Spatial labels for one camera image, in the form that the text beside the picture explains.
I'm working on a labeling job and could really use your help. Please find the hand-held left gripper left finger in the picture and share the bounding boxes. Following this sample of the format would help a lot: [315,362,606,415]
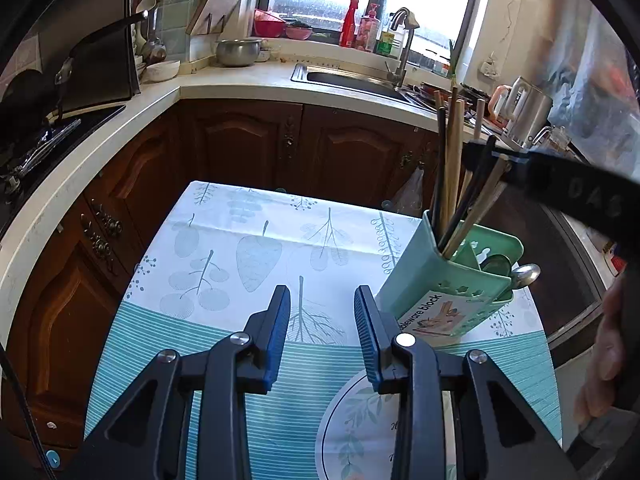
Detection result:
[65,285,292,480]

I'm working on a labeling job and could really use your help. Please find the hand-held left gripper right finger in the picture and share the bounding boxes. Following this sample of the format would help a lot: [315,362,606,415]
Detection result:
[353,285,581,480]

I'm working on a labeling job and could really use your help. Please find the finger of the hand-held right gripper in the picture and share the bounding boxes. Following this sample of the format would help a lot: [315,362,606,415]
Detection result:
[502,160,531,186]
[465,139,526,162]

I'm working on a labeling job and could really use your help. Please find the black chopstick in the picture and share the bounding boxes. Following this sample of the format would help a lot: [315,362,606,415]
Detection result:
[436,135,498,251]
[431,91,447,241]

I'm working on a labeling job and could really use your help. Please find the green plastic utensil holder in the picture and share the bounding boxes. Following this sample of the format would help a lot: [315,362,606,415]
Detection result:
[375,209,525,348]

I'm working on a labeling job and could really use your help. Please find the metal spoon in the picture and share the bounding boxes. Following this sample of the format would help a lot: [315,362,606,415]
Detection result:
[480,254,513,278]
[507,262,542,291]

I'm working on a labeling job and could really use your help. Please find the person's right hand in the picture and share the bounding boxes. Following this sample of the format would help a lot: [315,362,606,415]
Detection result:
[575,280,628,420]

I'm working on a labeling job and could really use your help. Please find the glass pitcher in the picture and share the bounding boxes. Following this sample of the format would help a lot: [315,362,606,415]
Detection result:
[525,125,571,151]

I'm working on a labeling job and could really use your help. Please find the steel electric kettle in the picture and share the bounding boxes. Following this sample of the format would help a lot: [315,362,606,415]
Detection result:
[487,76,553,148]

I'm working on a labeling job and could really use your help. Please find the red pan with dishes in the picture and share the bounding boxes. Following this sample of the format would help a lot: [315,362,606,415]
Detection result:
[419,80,466,106]

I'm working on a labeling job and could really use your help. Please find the grey built-in appliance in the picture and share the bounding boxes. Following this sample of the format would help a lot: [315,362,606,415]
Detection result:
[500,180,621,366]

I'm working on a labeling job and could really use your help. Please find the clear plastic bag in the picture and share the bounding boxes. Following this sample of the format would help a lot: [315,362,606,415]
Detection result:
[390,165,426,216]

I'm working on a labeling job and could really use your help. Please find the teal leaf print tablecloth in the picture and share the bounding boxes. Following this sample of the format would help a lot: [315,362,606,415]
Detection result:
[82,180,563,480]

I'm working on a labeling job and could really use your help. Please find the hanging clear plastic sheet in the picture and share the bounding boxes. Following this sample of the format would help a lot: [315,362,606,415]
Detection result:
[547,10,640,181]

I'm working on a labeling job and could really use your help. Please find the steel kitchen faucet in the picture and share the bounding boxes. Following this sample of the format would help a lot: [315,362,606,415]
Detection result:
[385,7,421,88]

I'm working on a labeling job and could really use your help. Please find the green dish soap bottle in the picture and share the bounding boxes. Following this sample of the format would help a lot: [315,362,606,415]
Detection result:
[376,30,403,58]

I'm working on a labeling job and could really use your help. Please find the steel kitchen sink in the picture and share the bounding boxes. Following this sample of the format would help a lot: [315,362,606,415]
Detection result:
[291,62,416,103]

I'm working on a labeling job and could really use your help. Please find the pink soap pump bottle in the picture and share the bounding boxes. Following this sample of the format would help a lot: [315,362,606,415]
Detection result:
[357,4,381,53]

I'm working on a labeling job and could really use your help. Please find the red spray bottle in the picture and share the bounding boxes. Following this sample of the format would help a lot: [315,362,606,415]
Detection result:
[339,0,361,48]

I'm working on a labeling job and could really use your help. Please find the brown wooden kitchen cabinets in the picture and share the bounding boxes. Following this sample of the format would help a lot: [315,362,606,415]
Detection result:
[0,97,451,461]

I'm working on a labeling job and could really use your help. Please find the pink colander bowl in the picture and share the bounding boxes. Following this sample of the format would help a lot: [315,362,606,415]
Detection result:
[253,9,286,38]

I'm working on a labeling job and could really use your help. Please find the steel cooking pot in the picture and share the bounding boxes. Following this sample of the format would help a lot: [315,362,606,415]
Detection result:
[216,38,264,67]

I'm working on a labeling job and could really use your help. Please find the white kitchen countertop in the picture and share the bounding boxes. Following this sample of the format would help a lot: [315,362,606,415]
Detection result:
[0,57,481,351]

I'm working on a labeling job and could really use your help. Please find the white ceramic bowl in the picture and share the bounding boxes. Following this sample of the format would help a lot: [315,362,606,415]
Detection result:
[143,60,181,82]

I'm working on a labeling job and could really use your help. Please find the black gas stove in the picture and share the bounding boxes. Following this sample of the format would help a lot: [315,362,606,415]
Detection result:
[0,102,128,241]

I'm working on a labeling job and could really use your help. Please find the wooden cutting board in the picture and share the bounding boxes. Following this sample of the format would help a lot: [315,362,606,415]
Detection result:
[185,0,247,36]

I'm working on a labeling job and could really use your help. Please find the black wok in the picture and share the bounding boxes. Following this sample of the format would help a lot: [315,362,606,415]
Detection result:
[0,67,68,133]

